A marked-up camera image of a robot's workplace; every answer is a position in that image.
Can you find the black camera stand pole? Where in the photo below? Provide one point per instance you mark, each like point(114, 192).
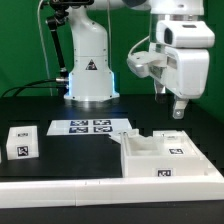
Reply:
point(56, 40)

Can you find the white base tag plate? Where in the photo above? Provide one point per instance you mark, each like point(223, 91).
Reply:
point(87, 126)

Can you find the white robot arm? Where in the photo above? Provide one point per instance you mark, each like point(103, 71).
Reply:
point(174, 23)

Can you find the white cabinet top block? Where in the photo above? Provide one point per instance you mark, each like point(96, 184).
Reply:
point(22, 143)

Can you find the white cabinet door with tag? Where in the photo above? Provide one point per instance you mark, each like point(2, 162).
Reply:
point(173, 143)

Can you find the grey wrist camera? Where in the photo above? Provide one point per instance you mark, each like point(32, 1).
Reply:
point(141, 62)

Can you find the white cabinet body box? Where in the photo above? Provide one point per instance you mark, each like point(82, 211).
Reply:
point(138, 158)

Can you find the white L-shaped obstacle fence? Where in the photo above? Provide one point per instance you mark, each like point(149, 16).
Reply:
point(112, 190)

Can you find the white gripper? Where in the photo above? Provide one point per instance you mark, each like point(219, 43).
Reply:
point(184, 73)

